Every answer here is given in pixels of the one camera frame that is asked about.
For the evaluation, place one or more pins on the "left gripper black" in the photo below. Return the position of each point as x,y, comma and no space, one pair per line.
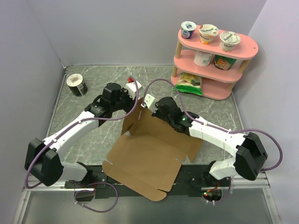
131,102

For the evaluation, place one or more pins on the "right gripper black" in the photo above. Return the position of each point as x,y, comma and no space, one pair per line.
156,114

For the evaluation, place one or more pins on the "brown cardboard box sheet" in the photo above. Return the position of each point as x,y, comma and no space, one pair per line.
149,154

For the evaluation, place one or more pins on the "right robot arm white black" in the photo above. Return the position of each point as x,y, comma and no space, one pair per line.
247,152

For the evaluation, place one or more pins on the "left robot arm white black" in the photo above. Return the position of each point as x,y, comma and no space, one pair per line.
43,156

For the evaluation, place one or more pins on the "green chips bag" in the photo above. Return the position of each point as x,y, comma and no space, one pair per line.
189,83

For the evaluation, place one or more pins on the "black white can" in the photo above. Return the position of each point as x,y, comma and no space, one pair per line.
77,85

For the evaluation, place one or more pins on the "white cup middle shelf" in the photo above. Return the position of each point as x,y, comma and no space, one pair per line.
202,59

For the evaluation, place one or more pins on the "pink three-tier shelf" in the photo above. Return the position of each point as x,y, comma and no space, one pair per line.
216,83

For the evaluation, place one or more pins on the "green orange package middle shelf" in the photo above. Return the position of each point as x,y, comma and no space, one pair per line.
223,63

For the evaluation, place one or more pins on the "blue white yogurt cup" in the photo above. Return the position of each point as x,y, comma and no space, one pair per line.
187,29

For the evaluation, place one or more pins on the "orange Chobani yogurt cup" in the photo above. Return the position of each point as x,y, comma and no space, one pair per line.
207,33

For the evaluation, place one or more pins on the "white Chobani yogurt cup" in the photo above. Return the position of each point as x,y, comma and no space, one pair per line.
228,40

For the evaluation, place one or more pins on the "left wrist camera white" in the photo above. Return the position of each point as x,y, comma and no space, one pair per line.
132,89

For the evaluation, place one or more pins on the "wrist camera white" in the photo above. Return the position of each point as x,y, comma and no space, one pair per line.
132,89
149,103

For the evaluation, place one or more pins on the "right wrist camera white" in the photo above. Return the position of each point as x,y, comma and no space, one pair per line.
149,103

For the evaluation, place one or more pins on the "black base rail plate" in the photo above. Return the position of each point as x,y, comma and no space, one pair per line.
191,181

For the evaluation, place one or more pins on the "aluminium frame rail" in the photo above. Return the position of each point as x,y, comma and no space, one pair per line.
255,201

